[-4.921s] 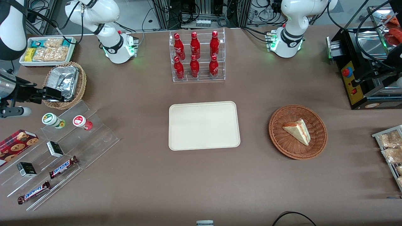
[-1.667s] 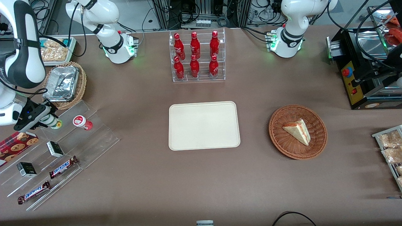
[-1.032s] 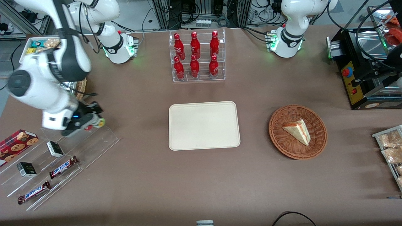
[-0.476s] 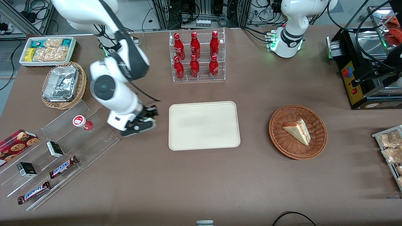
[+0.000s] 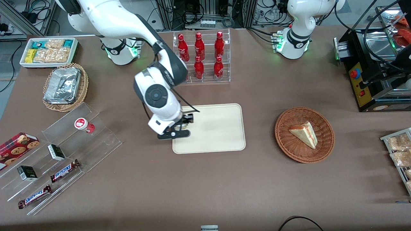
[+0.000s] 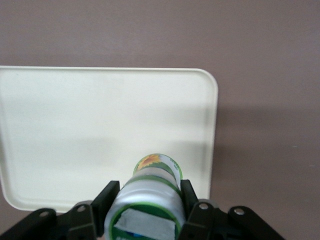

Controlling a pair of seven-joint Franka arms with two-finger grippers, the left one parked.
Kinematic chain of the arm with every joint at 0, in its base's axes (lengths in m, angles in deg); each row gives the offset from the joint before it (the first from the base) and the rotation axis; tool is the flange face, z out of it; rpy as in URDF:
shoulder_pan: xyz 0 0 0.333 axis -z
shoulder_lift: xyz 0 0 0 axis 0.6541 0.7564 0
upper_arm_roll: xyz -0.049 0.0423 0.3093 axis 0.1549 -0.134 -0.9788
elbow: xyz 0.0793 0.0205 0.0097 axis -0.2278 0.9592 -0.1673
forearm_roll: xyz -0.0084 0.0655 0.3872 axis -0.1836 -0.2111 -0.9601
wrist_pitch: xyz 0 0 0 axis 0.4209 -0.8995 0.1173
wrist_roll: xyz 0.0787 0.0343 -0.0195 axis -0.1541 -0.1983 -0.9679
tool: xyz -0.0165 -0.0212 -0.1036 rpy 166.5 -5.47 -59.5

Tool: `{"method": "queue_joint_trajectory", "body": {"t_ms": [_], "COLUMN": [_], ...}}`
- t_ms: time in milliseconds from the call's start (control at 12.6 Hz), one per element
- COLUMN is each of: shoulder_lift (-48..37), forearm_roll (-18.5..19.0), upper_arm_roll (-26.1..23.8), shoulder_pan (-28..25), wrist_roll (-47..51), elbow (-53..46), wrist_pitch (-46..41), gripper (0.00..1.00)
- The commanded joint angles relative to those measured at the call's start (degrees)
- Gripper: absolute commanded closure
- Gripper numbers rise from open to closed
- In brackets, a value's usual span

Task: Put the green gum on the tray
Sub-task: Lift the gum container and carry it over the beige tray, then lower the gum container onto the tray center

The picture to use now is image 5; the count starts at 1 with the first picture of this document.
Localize cream plastic tray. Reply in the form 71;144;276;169
172;103;246;155

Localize red tartan cookie box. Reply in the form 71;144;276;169
0;132;40;171

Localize aluminium frame profile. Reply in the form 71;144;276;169
0;0;55;36

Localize wrapped triangle sandwich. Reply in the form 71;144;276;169
288;121;318;150

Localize round brown wicker basket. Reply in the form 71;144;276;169
275;107;335;164

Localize red cola bottle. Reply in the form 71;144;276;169
214;31;225;58
214;56;224;81
194;32;205;58
178;33;190;60
194;56;205;80

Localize grey wire rack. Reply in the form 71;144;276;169
380;127;411;197

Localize white plastic bin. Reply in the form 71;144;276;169
19;37;79;69

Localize black food warmer appliance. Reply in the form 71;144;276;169
333;6;411;113

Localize small dark green box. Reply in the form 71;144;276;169
17;166;38;181
48;144;66;161

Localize clear bag of crackers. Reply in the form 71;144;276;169
45;39;65;49
33;47;71;63

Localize Snickers chocolate bar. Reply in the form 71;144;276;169
50;159;81;183
18;185;52;210

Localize red gum bottle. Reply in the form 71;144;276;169
74;118;95;134

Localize stacked aluminium foil trays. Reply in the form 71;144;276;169
43;67;81;105

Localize oval light wicker basket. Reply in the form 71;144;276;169
42;63;89;113

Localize black looped cable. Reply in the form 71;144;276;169
278;216;324;231

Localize clear acrylic stepped display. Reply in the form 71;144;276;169
0;102;123;216

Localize clear acrylic bottle rack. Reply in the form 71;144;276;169
173;28;231;84

